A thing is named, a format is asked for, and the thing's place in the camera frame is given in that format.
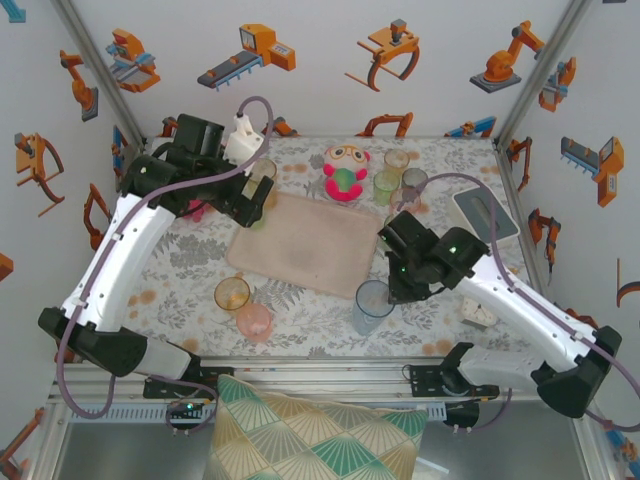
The pink plush toy with glasses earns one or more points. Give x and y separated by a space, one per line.
345 182

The tall pale amber glass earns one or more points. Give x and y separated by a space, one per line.
264 169

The short grey glass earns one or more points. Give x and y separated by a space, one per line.
415 179

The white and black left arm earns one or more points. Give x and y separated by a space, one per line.
115 260

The pale yellow glass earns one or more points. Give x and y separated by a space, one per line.
396 161

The aluminium frame leg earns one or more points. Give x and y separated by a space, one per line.
595 450
45 440

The small white clock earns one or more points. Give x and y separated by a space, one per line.
477 315

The green glass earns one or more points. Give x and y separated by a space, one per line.
386 189

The folded pink cloth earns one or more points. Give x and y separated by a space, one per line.
196 212

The floral patterned tablecloth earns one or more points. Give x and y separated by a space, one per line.
310 327

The short amber glass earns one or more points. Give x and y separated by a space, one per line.
232 295

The aluminium table rail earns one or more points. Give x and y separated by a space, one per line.
320 370

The beige rectangular tray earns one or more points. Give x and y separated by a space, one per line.
310 245

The aluminium frame post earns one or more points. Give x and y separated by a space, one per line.
541 65
97 62

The textured light pink glass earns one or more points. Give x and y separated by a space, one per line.
255 322

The green and beige patterned cushion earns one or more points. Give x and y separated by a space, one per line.
310 435

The blue glass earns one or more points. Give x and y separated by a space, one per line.
370 312

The aluminium side rail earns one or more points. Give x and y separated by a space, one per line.
527 235

